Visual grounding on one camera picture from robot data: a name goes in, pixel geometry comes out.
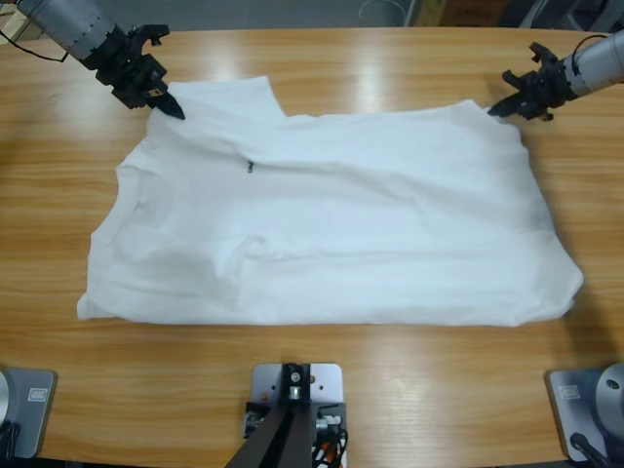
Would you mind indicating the brown cardboard box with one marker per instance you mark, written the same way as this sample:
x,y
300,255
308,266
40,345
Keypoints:
x,y
468,10

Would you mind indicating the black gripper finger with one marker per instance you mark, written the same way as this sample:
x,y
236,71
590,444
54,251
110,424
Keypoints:
x,y
171,103
512,103
163,108
512,112

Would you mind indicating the light wooden pallet stack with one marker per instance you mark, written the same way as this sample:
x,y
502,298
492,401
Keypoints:
x,y
14,24

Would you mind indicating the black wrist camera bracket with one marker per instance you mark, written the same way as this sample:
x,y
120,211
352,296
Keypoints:
x,y
146,34
543,52

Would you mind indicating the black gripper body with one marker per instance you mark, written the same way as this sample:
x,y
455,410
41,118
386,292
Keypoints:
x,y
127,68
546,90

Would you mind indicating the grey metal frame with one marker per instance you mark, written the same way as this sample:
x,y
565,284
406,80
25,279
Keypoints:
x,y
585,14

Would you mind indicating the dark brown camera post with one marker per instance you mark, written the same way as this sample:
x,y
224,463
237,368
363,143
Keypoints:
x,y
287,429

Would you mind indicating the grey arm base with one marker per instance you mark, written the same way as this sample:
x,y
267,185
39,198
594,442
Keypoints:
x,y
590,395
29,409

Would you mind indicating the white t-shirt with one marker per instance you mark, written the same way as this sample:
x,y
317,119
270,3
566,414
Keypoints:
x,y
341,219

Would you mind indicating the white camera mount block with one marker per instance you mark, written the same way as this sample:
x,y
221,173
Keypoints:
x,y
326,385

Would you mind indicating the grey metal post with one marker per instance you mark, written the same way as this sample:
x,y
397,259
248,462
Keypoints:
x,y
412,12

